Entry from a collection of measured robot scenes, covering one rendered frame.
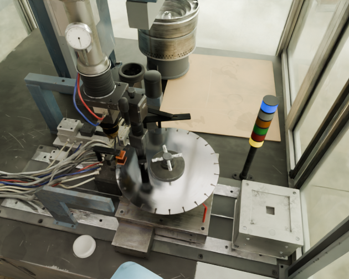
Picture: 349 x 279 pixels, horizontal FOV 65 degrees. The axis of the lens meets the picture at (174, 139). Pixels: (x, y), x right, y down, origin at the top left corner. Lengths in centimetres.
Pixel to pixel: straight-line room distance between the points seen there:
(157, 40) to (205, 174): 71
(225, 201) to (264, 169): 23
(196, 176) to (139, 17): 52
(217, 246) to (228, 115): 62
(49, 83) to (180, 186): 61
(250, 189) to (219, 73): 81
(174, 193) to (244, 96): 76
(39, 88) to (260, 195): 87
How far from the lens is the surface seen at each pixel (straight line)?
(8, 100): 162
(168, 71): 146
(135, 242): 92
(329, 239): 73
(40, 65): 179
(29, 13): 215
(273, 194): 95
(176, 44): 134
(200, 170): 88
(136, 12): 93
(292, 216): 93
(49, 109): 123
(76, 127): 114
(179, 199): 83
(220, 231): 101
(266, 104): 81
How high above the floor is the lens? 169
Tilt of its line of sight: 51 degrees down
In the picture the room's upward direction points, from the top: straight up
